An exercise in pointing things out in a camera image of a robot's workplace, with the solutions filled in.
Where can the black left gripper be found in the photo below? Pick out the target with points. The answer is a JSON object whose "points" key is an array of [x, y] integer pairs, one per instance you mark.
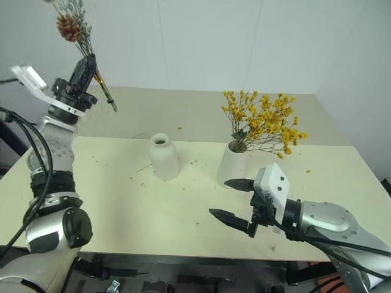
{"points": [[74, 95]]}

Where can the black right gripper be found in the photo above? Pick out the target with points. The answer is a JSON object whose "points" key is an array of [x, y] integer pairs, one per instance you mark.
{"points": [[263, 212]]}

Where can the pine cone dried flower bouquet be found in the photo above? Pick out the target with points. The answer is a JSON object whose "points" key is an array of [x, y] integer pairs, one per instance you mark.
{"points": [[69, 27]]}

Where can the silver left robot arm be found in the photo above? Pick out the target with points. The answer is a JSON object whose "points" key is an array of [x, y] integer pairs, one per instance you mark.
{"points": [[52, 152]]}

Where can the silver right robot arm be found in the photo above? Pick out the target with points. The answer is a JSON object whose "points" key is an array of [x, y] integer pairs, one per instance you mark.
{"points": [[330, 219]]}

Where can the yellow dried flower bouquet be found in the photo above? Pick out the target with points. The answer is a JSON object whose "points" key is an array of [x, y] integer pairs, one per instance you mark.
{"points": [[262, 122]]}

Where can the white conical vase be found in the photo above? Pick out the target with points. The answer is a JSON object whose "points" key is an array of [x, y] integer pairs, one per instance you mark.
{"points": [[232, 168]]}

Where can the white bottle-shaped vase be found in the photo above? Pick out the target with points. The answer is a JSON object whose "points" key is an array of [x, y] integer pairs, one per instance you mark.
{"points": [[163, 157]]}

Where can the small silver metal clamp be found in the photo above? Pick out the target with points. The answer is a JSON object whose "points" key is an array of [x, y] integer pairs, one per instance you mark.
{"points": [[113, 286]]}

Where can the black object at room edge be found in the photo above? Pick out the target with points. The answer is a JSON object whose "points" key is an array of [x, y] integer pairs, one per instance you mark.
{"points": [[386, 186]]}

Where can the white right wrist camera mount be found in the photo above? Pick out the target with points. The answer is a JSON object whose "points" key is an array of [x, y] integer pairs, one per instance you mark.
{"points": [[273, 186]]}

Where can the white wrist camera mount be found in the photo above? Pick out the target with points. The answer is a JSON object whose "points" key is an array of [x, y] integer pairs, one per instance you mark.
{"points": [[273, 186], [32, 81]]}

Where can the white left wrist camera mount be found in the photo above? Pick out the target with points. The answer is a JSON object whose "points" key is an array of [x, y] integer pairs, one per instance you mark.
{"points": [[32, 81]]}

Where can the black table frame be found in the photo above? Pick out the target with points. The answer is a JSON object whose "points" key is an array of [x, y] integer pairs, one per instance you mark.
{"points": [[183, 264]]}

